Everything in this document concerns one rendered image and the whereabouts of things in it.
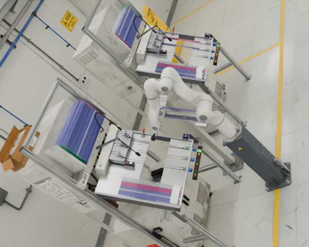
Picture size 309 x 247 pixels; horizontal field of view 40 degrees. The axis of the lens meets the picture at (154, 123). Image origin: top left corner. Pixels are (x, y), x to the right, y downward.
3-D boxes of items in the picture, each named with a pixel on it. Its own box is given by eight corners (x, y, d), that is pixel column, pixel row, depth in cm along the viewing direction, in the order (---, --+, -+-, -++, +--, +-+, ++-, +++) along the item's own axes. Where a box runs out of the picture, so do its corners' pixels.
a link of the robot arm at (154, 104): (153, 105, 321) (160, 132, 342) (159, 91, 331) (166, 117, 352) (142, 105, 324) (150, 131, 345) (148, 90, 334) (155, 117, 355)
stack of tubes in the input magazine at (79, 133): (105, 116, 371) (81, 97, 359) (87, 163, 339) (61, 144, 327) (96, 120, 379) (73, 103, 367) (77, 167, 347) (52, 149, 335)
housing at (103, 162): (120, 135, 390) (119, 125, 379) (106, 179, 359) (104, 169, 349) (112, 133, 391) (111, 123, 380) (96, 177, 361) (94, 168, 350)
